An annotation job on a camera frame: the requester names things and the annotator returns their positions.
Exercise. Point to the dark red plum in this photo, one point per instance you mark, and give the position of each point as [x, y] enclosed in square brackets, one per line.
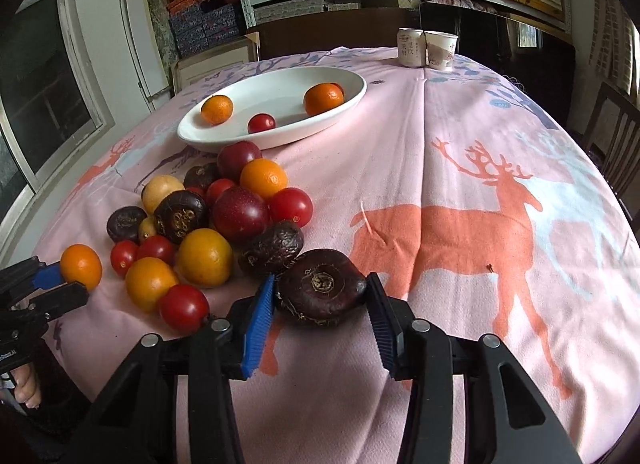
[237, 156]
[240, 214]

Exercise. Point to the white framed window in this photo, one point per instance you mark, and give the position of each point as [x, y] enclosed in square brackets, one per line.
[40, 94]

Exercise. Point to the dark purple water chestnut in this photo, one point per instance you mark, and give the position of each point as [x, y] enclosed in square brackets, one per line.
[181, 216]
[272, 246]
[200, 176]
[125, 224]
[320, 289]

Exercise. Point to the white flat board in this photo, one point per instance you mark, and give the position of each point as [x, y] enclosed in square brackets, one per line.
[135, 44]

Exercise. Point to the white drink can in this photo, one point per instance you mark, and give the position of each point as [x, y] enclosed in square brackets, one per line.
[410, 49]

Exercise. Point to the pink deer print tablecloth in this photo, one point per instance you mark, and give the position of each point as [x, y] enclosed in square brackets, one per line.
[400, 144]

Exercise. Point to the white paper cup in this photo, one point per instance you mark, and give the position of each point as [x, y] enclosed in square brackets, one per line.
[440, 51]

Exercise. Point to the pale yellow round fruit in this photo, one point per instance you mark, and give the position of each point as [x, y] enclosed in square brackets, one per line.
[160, 191]
[146, 228]

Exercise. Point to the dark wooden chair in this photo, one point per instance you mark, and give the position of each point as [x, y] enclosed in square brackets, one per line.
[617, 144]

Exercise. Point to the light wooden framed panel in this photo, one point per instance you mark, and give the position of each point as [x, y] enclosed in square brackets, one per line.
[215, 61]

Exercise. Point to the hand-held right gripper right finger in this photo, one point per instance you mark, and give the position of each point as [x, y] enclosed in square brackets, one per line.
[382, 329]

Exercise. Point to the white oval plate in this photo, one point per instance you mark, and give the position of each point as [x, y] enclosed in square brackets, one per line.
[280, 89]

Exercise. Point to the grey marble slab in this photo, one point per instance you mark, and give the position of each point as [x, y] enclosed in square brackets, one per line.
[162, 29]

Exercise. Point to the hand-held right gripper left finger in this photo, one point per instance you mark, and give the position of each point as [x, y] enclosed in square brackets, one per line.
[257, 329]

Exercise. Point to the dark brown wooden cabinet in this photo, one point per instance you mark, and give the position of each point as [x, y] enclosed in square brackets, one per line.
[325, 31]

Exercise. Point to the stack of blue patterned boxes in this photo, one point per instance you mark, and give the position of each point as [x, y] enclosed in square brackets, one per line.
[205, 26]

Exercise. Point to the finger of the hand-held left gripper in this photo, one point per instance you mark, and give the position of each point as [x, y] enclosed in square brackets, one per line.
[47, 275]
[65, 296]

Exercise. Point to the person's left forearm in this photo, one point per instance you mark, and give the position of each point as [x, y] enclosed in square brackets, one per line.
[55, 394]

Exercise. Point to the person's left hand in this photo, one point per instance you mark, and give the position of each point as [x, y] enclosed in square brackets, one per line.
[27, 386]

